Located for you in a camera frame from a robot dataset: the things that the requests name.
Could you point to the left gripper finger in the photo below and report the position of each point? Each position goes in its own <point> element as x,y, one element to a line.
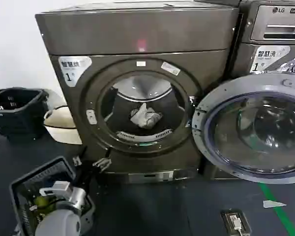
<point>102,163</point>
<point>77,161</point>

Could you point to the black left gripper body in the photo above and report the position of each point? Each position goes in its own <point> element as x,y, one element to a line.
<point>88,178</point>

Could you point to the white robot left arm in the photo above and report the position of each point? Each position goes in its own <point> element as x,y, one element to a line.
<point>59,218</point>

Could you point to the cream white bag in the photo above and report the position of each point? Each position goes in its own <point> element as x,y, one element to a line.
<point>64,132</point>

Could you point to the grey perforated laundry basket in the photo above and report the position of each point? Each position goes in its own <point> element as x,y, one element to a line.
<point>41,174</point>

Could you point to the yellow-green cloth item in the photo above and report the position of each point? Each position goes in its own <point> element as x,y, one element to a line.
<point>41,201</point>

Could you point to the grey white crumpled clothes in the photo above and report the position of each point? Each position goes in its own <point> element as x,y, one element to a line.
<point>145,116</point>

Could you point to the black slotted laundry basket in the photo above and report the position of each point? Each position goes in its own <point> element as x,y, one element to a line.
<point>17,115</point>

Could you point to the grey front-load dryer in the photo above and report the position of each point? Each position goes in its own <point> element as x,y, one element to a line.
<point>162,37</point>

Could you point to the metal floor socket box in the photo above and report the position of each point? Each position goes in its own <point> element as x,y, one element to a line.
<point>245,221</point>

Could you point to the round glass dryer door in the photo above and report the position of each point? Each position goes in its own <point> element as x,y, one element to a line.
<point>255,127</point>

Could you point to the white paper scrap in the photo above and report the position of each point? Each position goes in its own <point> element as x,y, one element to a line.
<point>273,204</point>

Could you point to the green floor tape line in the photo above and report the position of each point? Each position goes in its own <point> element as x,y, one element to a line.
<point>280,211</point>

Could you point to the grey dryer with drawer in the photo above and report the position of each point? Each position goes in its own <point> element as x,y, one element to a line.
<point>268,32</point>

